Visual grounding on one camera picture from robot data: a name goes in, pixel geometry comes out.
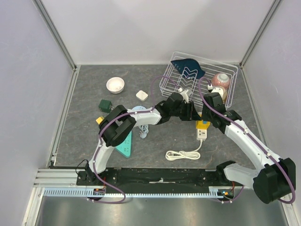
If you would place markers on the round light blue socket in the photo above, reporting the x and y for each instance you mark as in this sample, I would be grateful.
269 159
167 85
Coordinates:
139 109

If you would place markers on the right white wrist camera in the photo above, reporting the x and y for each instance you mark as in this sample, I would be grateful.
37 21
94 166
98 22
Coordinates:
213 90

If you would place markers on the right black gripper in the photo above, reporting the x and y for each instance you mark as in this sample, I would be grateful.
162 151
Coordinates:
203 116

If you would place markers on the white plug adapter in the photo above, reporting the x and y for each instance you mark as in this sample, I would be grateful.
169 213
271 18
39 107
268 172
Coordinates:
141 95

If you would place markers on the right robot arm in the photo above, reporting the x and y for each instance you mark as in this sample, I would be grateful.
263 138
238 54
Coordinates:
273 178

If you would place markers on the dark green cube plug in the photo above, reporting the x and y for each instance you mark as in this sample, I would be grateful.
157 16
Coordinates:
105 106

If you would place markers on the dark blue leaf plate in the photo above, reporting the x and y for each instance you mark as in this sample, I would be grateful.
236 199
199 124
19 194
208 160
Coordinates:
188 68

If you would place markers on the yellow plug adapter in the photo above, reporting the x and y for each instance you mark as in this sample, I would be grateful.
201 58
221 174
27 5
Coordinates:
200 125

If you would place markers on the pink patterned bowl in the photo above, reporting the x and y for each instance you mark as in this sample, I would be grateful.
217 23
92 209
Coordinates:
221 79

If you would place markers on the white wire dish rack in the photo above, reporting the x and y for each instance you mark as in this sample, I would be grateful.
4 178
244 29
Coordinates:
174 79

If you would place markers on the white ceramic bowl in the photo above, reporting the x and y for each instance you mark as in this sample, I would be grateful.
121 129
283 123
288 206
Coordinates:
115 85

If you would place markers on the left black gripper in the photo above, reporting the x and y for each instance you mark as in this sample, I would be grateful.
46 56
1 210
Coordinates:
191 115

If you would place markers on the teal triangular power strip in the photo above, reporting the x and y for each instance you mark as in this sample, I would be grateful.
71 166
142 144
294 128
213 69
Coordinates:
125 147

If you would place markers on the light blue cable duct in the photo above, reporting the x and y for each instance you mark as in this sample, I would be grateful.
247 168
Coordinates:
93 193

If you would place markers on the white power strip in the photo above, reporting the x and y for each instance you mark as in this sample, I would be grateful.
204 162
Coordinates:
201 134

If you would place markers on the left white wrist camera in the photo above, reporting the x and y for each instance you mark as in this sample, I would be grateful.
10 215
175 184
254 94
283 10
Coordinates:
185 93

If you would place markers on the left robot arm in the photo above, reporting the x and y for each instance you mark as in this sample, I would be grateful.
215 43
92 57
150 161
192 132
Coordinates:
116 126

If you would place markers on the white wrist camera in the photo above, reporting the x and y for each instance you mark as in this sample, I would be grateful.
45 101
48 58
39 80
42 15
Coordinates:
213 90
185 93

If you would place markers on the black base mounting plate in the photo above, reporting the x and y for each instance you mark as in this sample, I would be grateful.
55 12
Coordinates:
163 180

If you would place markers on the yellow cube plug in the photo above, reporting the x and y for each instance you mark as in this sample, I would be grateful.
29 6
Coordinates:
99 119

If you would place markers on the beige ceramic bowl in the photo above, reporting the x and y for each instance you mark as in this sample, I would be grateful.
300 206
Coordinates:
224 94

